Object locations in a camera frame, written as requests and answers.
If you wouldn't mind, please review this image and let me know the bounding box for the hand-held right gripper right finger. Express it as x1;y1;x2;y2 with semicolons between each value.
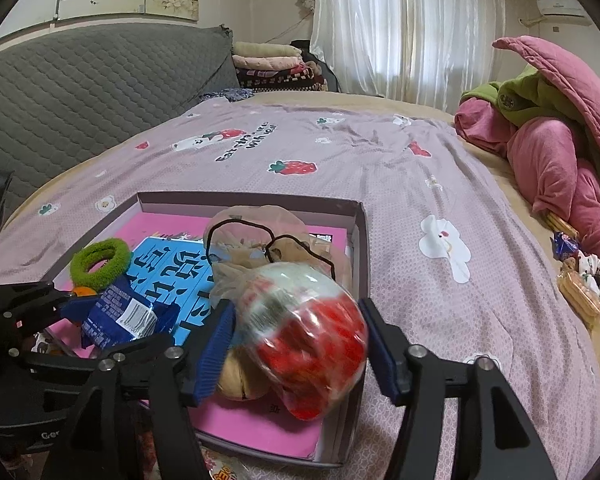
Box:
357;298;553;480

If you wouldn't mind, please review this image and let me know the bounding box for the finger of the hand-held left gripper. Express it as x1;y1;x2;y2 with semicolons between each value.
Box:
0;280;101;325
10;332;175;377

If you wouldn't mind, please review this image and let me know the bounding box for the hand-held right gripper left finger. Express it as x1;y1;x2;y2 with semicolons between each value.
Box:
42;299;237;480

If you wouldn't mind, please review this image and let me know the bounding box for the walnut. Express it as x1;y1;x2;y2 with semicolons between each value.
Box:
216;345;271;401

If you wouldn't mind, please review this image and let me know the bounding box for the blue snack packet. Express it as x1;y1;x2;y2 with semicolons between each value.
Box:
80;277;181;351

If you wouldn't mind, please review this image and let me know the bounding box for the red white snack bag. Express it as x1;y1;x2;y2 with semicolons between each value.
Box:
235;261;370;421

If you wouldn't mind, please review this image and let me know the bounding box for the grey cardboard box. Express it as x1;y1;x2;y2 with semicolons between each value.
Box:
0;191;370;468

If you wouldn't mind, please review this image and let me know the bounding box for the green hair scrunchie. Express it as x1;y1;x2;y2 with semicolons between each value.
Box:
70;240;132;291

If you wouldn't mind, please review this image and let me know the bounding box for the grey quilted sofa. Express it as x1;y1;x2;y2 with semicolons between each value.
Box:
0;24;241;211

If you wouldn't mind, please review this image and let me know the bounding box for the clear biscuit pack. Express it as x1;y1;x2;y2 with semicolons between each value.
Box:
557;257;600;318

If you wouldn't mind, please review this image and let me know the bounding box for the blue candy wrapper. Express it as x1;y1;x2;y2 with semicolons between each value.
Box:
552;231;580;261

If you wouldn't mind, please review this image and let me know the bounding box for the yellow biscuit pack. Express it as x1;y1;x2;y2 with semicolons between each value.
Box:
545;212;578;241

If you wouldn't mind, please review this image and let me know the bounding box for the pink quilt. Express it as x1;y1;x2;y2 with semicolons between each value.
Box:
454;36;600;261

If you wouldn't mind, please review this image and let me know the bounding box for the dark floral cloth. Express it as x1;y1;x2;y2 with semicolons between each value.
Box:
200;89;253;103

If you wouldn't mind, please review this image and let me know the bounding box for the checkered folded blanket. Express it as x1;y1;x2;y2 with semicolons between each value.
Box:
237;62;328;92

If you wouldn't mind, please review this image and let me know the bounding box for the black cloth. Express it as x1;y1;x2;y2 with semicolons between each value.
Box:
290;40;338;92

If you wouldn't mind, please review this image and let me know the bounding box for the green cloth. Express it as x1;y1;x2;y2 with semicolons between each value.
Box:
460;65;586;128

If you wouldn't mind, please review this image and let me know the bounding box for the pink folded blanket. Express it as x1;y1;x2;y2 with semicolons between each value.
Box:
232;55;306;70

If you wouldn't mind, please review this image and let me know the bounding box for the beige folded blanket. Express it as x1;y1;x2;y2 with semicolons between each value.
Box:
231;41;301;58

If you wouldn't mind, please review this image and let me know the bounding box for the white curtain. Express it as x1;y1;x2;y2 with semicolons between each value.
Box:
310;0;506;106

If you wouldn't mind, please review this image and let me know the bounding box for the white air conditioner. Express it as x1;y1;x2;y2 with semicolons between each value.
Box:
535;0;588;17

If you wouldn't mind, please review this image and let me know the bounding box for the plastic bag of hair ties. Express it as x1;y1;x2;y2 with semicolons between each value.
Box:
202;203;353;301

